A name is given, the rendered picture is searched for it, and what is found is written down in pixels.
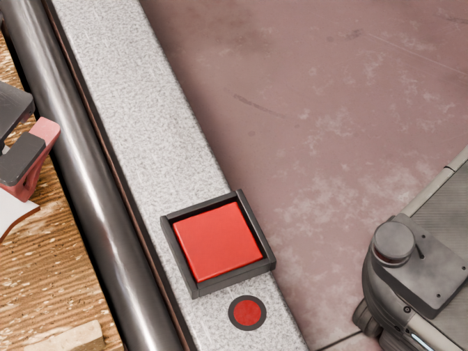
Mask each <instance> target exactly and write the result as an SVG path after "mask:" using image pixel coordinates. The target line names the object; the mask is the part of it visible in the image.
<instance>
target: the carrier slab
mask: <svg viewBox="0 0 468 351"><path fill-rule="evenodd" d="M0 81H2V82H5V83H7V84H9V85H11V86H14V87H15V88H18V89H20V90H23V91H24V88H23V85H22V83H21V81H20V78H19V75H18V73H17V70H16V68H15V65H14V63H13V60H12V57H11V55H10V52H9V50H8V47H7V44H6V41H5V40H4V37H3V34H2V32H1V29H0ZM35 124H36V119H35V116H34V115H33V114H32V115H31V116H30V117H29V119H28V120H27V121H26V122H25V123H21V122H19V123H18V125H17V126H16V127H15V129H14V130H13V131H12V132H11V133H10V134H9V135H8V137H7V138H6V140H5V141H4V143H5V145H6V146H8V147H9V148H11V147H12V145H13V144H14V143H15V142H16V140H18V138H19V137H20V136H21V134H22V133H23V132H29V131H30V130H31V128H32V127H33V126H34V125H35ZM29 201H31V202H33V203H35V204H37V205H39V206H40V209H41V210H40V211H38V212H36V213H34V214H33V215H31V216H29V217H27V218H26V219H24V220H23V221H21V222H20V223H18V224H17V225H16V226H15V227H14V228H13V229H12V230H11V231H10V232H9V234H8V235H7V236H6V237H5V239H4V240H3V242H2V243H1V244H0V351H24V347H26V346H28V345H32V344H35V343H39V342H42V341H45V340H47V339H50V338H53V337H55V336H58V335H59V334H62V333H63V332H66V331H67V330H70V329H73V328H75V327H78V326H80V325H83V324H86V323H87V322H91V321H93V320H98V321H99V322H100V326H101V329H102V334H103V339H104V342H105V345H106V347H105V348H104V349H101V350H99V351H124V346H123V342H122V340H121V338H120V334H119V333H118V330H117V327H116V324H115V322H114V319H113V317H112V314H111V311H110V309H109V306H108V304H107V301H106V299H105V297H104V293H103V292H102V289H101V286H100V283H99V281H98V278H97V276H96V273H95V270H94V268H93V265H92V263H91V260H90V258H89V255H88V252H87V250H86V247H85V245H84V242H83V240H82V238H81V235H80V232H79V229H78V227H77V224H76V222H75V219H74V217H73V214H72V211H71V209H70V206H69V204H68V201H67V198H66V197H65V194H64V191H63V188H62V186H61V183H60V181H59V177H58V176H57V173H56V170H55V168H54V165H53V163H52V160H51V157H50V156H49V154H48V156H47V157H46V159H45V161H44V162H43V164H42V168H41V170H40V175H39V177H38V181H37V184H36V188H35V191H34V193H33V194H32V195H31V197H30V198H29Z"/></svg>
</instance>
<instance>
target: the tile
mask: <svg viewBox="0 0 468 351"><path fill-rule="evenodd" d="M9 149H10V148H9V147H8V146H6V145H5V147H4V149H3V150H2V153H3V154H6V153H7V152H8V151H9ZM40 210H41V209H40V206H39V205H37V204H35V203H33V202H31V201H29V200H28V201H27V202H26V203H23V202H21V201H20V200H18V199H17V198H15V197H14V196H12V195H11V194H9V193H8V192H6V191H5V190H3V189H2V188H0V244H1V243H2V242H3V240H4V239H5V237H6V236H7V235H8V234H9V232H10V231H11V230H12V229H13V228H14V227H15V226H16V225H17V224H18V223H20V222H21V221H23V220H24V219H26V218H27V217H29V216H31V215H33V214H34V213H36V212H38V211H40Z"/></svg>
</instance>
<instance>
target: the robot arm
mask: <svg viewBox="0 0 468 351"><path fill-rule="evenodd" d="M35 109H36V108H35V105H34V101H33V96H32V95H31V94H30V93H27V92H25V91H23V90H20V89H18V88H15V87H14V86H11V85H9V84H7V83H5V82H2V81H0V188H2V189H3V190H5V191H6V192H8V193H9V194H11V195H12V196H14V197H15V198H17V199H18V200H20V201H21V202H23V203H26V202H27V201H28V199H29V198H30V197H31V195H32V194H33V193H34V191H35V188H36V184H37V181H38V177H39V175H40V170H41V168H42V164H43V162H44V161H45V159H46V157H47V156H48V154H49V152H50V150H51V149H52V147H53V145H54V144H55V142H56V140H57V139H58V137H59V135H60V133H61V128H60V126H59V124H57V123H55V122H53V121H50V120H48V119H46V118H43V117H40V119H39V120H38V121H37V122H36V124H35V125H34V126H33V127H32V128H31V130H30V131H29V132H23V133H22V134H21V136H20V137H19V138H18V140H16V142H15V143H14V144H13V145H12V147H11V148H10V149H9V151H8V152H7V153H6V154H3V153H2V150H3V149H4V147H5V143H4V141H5V140H6V138H7V137H8V135H9V134H10V133H11V132H12V131H13V130H14V129H15V127H16V126H17V125H18V123H19V122H21V123H25V122H26V121H27V120H28V119H29V117H30V116H31V115H32V114H33V112H34V111H35ZM26 176H27V178H26ZM25 178H26V184H25V186H23V183H24V181H25Z"/></svg>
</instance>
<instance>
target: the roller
mask: <svg viewBox="0 0 468 351"><path fill-rule="evenodd" d="M0 9H1V12H2V13H3V18H4V21H5V23H6V26H7V28H8V32H9V34H10V37H11V39H12V42H13V44H14V47H15V50H16V52H17V55H18V58H19V61H20V63H21V66H22V69H23V71H24V74H25V77H26V80H27V82H28V85H29V88H30V90H31V93H32V96H33V99H34V101H35V103H36V106H37V108H38V112H39V114H40V117H43V118H46V119H48V120H50V121H53V122H55V123H57V124H59V126H60V128H61V133H60V135H59V137H58V139H57V140H56V142H55V144H54V145H53V147H52V149H53V151H54V154H55V157H56V160H57V162H58V165H59V168H60V170H61V173H62V176H63V179H64V181H65V184H66V187H67V189H68V192H69V195H70V198H71V200H72V203H73V205H74V207H75V211H76V213H77V216H78V218H79V222H80V224H81V227H82V230H83V232H84V235H85V237H86V241H87V242H88V246H89V248H90V250H91V253H92V256H93V259H94V261H95V264H96V267H97V270H98V272H99V275H100V278H101V280H102V283H103V286H104V289H105V291H106V294H107V297H108V299H109V302H110V305H111V307H112V310H113V312H114V315H115V317H116V321H117V323H118V326H119V328H120V332H121V334H122V336H123V340H124V342H125V345H126V347H127V351H184V350H183V348H182V346H181V343H180V340H179V338H178V335H177V333H176V330H175V328H174V326H173V323H172V321H171V318H170V316H169V313H168V311H167V309H166V306H165V304H164V301H163V299H162V296H161V294H160V292H159V289H158V287H157V284H156V282H155V279H154V277H153V274H152V272H151V270H150V267H149V264H148V262H147V260H146V257H145V255H144V252H143V249H142V248H141V245H140V243H139V240H138V237H137V234H136V233H135V230H134V228H133V225H132V222H131V221H130V218H129V215H128V213H127V210H126V209H125V206H124V203H123V200H122V198H121V196H120V194H119V191H118V188H117V186H116V183H115V181H114V179H113V176H112V174H111V171H110V169H109V166H108V164H107V161H106V159H105V157H104V154H103V152H102V149H101V147H100V145H99V142H98V139H97V137H96V135H95V132H94V130H93V127H92V125H91V122H90V120H89V118H88V115H87V113H86V110H85V108H84V105H83V103H82V101H81V98H80V96H79V93H78V91H77V88H76V86H75V83H74V81H73V79H72V76H71V74H70V71H69V69H68V66H67V64H66V62H65V59H64V57H63V54H62V51H61V48H60V47H59V44H58V42H57V39H56V36H55V35H54V32H53V30H52V27H51V24H50V23H49V20H48V17H47V15H46V12H45V9H44V8H43V5H42V2H41V0H1V1H0Z"/></svg>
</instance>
